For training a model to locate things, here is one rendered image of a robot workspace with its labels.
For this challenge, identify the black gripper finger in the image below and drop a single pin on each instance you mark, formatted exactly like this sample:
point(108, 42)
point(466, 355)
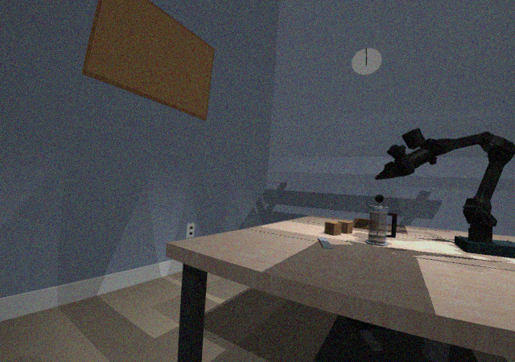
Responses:
point(395, 171)
point(384, 171)

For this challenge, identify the tan cube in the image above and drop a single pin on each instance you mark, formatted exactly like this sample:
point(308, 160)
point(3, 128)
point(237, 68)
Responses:
point(332, 228)
point(346, 226)

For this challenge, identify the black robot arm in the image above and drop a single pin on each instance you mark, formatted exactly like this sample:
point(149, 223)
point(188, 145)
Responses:
point(477, 210)

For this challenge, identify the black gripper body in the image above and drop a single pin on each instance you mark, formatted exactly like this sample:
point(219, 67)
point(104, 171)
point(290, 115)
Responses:
point(408, 164)

